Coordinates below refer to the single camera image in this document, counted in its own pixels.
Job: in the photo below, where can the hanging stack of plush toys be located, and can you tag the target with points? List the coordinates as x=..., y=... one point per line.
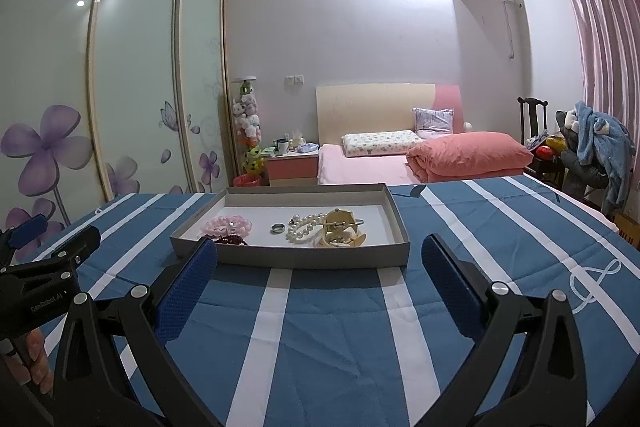
x=248, y=122

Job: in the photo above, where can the grey cardboard box tray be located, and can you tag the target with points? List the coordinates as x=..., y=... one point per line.
x=300, y=252

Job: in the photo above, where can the red trash bin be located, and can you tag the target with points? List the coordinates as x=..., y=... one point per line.
x=247, y=180

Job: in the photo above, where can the folded salmon quilt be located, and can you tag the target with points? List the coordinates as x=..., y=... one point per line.
x=470, y=154

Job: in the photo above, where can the blue plush garment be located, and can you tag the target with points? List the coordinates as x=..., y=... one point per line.
x=600, y=142

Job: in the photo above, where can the tissue box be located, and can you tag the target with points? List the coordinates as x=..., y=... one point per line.
x=298, y=140

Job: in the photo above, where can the bed with pink sheet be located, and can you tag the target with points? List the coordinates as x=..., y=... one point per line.
x=360, y=167

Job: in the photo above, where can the colourful toys pile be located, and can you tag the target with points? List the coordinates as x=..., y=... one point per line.
x=550, y=149

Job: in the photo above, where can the white wall socket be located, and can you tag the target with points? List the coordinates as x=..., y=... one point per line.
x=294, y=80

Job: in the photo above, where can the blue white striped tablecloth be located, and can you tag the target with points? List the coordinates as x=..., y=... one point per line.
x=325, y=332

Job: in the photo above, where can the pink beige nightstand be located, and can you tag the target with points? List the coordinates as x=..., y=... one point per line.
x=292, y=169

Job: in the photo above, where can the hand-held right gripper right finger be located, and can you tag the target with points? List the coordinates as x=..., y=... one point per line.
x=447, y=287

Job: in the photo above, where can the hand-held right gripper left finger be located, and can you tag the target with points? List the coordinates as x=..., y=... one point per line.
x=192, y=287

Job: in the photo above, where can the light blue cloth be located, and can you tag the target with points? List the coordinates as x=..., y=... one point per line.
x=306, y=149

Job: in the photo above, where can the person's left hand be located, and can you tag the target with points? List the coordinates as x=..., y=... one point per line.
x=37, y=357

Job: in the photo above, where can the dark wooden chair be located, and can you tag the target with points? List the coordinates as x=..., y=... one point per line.
x=532, y=117

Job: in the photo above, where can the purple patterned pillow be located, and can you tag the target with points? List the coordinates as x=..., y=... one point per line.
x=434, y=123

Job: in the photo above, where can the chair with dark clothes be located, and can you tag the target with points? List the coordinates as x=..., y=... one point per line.
x=582, y=172

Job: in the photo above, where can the white patterned pillow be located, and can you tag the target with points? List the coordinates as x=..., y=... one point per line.
x=380, y=143

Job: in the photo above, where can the wooden box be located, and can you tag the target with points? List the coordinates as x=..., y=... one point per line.
x=627, y=229

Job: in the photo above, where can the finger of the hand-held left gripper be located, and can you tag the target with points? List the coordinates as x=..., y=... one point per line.
x=75, y=243
x=27, y=229

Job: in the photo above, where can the flower print sliding wardrobe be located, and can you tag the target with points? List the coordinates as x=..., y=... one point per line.
x=100, y=57

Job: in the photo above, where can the pink curtain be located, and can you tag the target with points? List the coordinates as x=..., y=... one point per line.
x=605, y=32

